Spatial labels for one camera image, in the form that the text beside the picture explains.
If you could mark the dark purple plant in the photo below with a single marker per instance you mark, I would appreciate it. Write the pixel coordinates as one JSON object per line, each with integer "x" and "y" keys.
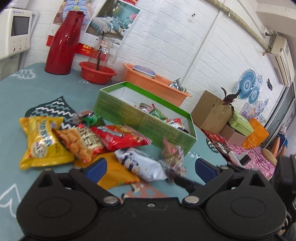
{"x": 229, "y": 98}

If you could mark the orange plastic bag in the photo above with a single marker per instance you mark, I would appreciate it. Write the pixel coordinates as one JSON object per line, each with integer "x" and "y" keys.
{"x": 258, "y": 135}

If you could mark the blue lidded container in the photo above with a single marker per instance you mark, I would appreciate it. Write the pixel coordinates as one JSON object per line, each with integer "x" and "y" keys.
{"x": 144, "y": 71}

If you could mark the green shoe box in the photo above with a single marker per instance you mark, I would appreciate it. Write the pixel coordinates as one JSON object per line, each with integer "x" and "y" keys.
{"x": 240, "y": 124}

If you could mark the red peanut snack bag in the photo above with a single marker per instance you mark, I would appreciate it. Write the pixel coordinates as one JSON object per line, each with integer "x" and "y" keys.
{"x": 82, "y": 142}

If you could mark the steel bowl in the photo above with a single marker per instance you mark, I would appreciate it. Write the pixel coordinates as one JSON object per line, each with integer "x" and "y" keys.
{"x": 175, "y": 84}

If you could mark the air conditioner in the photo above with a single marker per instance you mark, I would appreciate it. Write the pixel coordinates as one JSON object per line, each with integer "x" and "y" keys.
{"x": 280, "y": 56}

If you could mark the clear glass pitcher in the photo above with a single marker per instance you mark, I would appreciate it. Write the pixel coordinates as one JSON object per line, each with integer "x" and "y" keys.
{"x": 104, "y": 53}

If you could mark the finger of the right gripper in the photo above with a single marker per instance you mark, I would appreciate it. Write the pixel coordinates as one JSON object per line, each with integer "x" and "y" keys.
{"x": 189, "y": 185}

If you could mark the red plastic basket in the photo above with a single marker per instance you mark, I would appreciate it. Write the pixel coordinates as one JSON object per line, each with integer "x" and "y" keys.
{"x": 101, "y": 76}

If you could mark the red white triangular snack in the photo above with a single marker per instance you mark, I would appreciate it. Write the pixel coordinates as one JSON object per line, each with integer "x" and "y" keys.
{"x": 176, "y": 123}

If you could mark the brown cardboard box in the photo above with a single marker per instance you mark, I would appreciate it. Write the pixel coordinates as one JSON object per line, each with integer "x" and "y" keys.
{"x": 210, "y": 114}

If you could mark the yellow egg cake bag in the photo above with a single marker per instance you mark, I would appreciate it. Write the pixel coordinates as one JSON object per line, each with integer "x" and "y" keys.
{"x": 43, "y": 147}

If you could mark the orange plastic basin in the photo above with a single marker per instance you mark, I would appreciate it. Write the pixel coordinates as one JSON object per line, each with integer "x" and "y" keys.
{"x": 158, "y": 85}

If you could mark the orange snack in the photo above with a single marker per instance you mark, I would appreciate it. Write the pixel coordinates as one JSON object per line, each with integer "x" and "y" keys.
{"x": 116, "y": 175}

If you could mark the white blue snack bag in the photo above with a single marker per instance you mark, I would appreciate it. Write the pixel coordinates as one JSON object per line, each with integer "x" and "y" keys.
{"x": 139, "y": 163}

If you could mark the white water dispenser machine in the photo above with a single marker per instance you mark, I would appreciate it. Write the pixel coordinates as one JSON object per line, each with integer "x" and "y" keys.
{"x": 15, "y": 38}

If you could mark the green cardboard box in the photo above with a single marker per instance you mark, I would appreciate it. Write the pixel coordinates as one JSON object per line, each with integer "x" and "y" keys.
{"x": 119, "y": 104}

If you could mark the red thermos jug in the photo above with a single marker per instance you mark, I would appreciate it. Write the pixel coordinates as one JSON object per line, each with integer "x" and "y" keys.
{"x": 63, "y": 46}

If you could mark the blue decorative plates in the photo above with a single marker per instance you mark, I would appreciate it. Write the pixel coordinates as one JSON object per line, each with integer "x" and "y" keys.
{"x": 250, "y": 85}

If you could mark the small green wrapped snack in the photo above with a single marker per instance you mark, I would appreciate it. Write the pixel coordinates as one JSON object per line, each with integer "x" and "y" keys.
{"x": 87, "y": 118}

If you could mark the green snack packet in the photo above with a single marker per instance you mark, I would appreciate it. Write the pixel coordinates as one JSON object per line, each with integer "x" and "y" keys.
{"x": 158, "y": 114}

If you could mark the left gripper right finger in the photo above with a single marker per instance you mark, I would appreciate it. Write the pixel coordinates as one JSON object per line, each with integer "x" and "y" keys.
{"x": 216, "y": 180}

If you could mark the pink bean snack bag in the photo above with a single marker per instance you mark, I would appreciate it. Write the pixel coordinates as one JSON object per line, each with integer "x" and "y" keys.
{"x": 172, "y": 160}

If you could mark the red envelope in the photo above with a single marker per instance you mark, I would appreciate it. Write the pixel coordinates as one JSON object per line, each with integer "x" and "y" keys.
{"x": 215, "y": 137}

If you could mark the bedding poster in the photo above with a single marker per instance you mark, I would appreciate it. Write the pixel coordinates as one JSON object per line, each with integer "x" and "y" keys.
{"x": 112, "y": 19}

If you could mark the red chip bag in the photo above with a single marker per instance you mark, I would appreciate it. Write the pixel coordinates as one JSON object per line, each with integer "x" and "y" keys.
{"x": 115, "y": 137}

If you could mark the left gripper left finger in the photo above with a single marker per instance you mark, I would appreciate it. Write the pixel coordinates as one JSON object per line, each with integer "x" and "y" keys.
{"x": 87, "y": 178}

